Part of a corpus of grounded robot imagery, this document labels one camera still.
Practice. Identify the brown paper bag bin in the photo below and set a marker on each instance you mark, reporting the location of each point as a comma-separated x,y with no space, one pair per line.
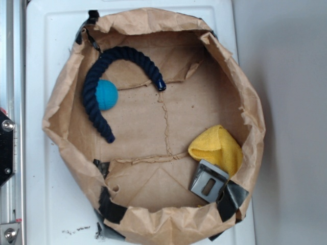
175,80

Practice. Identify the yellow microfiber cloth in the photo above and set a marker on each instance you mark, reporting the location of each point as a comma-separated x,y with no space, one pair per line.
218,147

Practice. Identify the light blue rubber ball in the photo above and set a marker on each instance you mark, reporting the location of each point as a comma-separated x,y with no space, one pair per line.
106,95

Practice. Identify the white plastic tray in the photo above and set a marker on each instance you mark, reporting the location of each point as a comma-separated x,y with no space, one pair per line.
57,211

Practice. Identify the black mounting plate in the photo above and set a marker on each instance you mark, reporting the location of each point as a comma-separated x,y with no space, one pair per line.
7,147

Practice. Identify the grey metal bracket plate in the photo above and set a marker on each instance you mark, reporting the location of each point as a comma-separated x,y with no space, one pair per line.
208,181

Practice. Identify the aluminium frame rail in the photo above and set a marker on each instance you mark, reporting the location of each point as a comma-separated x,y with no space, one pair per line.
13,54

